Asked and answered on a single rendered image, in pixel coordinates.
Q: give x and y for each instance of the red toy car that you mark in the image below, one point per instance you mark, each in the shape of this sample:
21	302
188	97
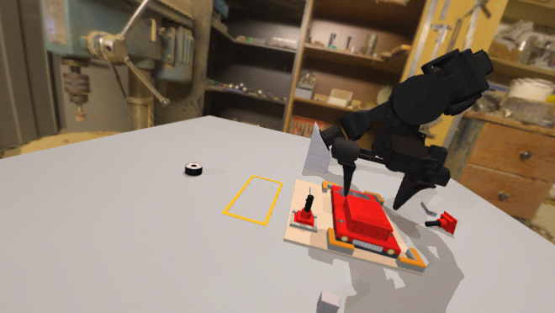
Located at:
389	248

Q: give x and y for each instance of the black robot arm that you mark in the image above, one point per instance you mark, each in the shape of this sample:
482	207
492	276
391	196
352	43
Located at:
451	86

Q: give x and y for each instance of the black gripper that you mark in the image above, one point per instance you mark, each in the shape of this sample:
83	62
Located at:
347	151

